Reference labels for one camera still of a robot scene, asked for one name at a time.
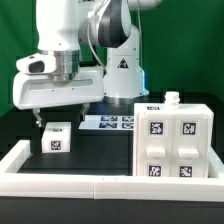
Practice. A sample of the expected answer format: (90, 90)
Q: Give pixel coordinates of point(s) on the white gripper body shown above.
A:
(40, 91)

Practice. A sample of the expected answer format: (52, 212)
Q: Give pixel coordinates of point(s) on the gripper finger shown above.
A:
(84, 110)
(37, 118)

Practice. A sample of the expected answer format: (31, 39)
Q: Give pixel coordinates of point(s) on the white cabinet top block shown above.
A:
(56, 137)

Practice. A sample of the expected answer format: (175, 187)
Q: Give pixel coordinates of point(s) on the white cabinet door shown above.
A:
(190, 147)
(153, 147)

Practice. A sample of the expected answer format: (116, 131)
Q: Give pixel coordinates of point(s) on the white cabinet body box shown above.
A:
(171, 106)

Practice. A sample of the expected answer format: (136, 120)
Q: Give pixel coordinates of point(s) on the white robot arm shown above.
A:
(88, 50)

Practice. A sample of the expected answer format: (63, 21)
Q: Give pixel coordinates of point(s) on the white marker base sheet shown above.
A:
(107, 122)

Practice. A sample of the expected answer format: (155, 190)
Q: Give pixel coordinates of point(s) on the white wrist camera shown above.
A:
(37, 64)

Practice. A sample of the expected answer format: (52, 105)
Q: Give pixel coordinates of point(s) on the white U-shaped obstacle frame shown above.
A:
(17, 184)

